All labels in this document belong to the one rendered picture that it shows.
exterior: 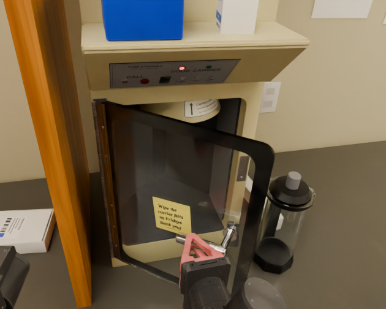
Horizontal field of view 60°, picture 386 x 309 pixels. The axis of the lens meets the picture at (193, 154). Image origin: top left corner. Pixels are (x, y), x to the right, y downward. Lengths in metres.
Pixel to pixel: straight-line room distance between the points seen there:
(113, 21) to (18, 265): 0.32
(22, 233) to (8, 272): 0.51
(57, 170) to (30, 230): 0.42
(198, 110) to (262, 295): 0.38
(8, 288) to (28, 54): 0.28
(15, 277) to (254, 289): 0.28
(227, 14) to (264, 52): 0.08
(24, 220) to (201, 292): 0.62
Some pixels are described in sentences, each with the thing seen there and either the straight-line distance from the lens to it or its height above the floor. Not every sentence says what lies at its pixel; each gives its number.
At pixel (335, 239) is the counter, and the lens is 1.04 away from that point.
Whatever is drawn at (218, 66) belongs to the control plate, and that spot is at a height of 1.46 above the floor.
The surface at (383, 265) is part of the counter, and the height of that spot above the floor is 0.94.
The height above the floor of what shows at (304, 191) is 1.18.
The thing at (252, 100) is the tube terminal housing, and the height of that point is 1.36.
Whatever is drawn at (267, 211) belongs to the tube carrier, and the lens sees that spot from 0.79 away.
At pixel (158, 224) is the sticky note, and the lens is 0.67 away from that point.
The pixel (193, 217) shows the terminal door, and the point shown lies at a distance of 0.61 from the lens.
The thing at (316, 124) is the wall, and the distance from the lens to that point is 1.40.
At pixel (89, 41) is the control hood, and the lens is 0.46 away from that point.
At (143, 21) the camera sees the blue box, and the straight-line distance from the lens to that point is 0.46.
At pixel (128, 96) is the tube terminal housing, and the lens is 0.60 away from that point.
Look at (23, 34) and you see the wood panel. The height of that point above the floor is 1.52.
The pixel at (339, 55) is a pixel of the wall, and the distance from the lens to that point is 1.31.
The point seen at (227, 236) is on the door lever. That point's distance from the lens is 0.59.
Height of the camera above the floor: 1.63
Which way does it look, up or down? 34 degrees down
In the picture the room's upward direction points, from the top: 4 degrees clockwise
